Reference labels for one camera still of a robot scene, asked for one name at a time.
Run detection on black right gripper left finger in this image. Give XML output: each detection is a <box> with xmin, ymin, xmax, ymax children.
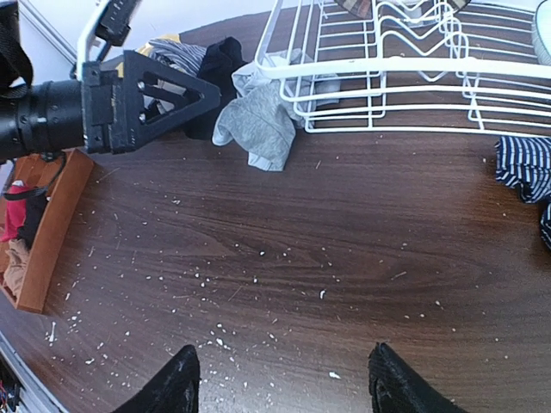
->
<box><xmin>114</xmin><ymin>345</ymin><xmax>201</xmax><ymax>413</ymax></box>

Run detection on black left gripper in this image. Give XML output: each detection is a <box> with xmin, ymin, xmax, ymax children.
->
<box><xmin>1</xmin><ymin>1</ymin><xmax>221</xmax><ymax>161</ymax></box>

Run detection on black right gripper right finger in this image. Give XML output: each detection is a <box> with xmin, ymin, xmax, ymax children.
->
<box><xmin>368</xmin><ymin>342</ymin><xmax>465</xmax><ymax>413</ymax></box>

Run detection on grey white underwear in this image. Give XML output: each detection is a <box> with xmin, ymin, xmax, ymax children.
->
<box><xmin>211</xmin><ymin>47</ymin><xmax>341</xmax><ymax>172</ymax></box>

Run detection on tan brown boxer underwear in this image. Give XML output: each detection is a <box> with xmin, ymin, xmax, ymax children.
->
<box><xmin>3</xmin><ymin>238</ymin><xmax>29</xmax><ymax>299</ymax></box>

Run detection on grey underwear pile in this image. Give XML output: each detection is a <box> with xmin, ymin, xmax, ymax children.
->
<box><xmin>153</xmin><ymin>42</ymin><xmax>207</xmax><ymax>76</ymax></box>

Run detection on black underwear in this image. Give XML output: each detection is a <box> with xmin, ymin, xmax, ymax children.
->
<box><xmin>183</xmin><ymin>37</ymin><xmax>246</xmax><ymax>140</ymax></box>

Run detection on blue striped underwear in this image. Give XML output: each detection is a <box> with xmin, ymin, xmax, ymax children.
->
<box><xmin>495</xmin><ymin>136</ymin><xmax>550</xmax><ymax>250</ymax></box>

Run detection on brown wooden organizer box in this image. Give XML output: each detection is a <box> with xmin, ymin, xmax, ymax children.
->
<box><xmin>1</xmin><ymin>149</ymin><xmax>94</xmax><ymax>313</ymax></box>

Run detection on black rolled cloth in box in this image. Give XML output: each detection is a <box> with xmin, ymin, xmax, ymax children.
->
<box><xmin>17</xmin><ymin>194</ymin><xmax>48</xmax><ymax>250</ymax></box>

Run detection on red rolled cloth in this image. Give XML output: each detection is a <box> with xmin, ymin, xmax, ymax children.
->
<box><xmin>1</xmin><ymin>180</ymin><xmax>28</xmax><ymax>243</ymax></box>

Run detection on black rimmed beige plate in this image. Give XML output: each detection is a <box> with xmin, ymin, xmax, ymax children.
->
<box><xmin>335</xmin><ymin>0</ymin><xmax>469</xmax><ymax>19</ymax></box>

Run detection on light green bowl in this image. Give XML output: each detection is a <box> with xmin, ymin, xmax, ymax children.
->
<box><xmin>531</xmin><ymin>0</ymin><xmax>550</xmax><ymax>65</ymax></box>

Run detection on metal front rail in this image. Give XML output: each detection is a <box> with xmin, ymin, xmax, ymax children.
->
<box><xmin>1</xmin><ymin>334</ymin><xmax>68</xmax><ymax>413</ymax></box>

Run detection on white wire dish rack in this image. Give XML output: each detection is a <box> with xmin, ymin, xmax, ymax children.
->
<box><xmin>254</xmin><ymin>1</ymin><xmax>550</xmax><ymax>137</ymax></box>

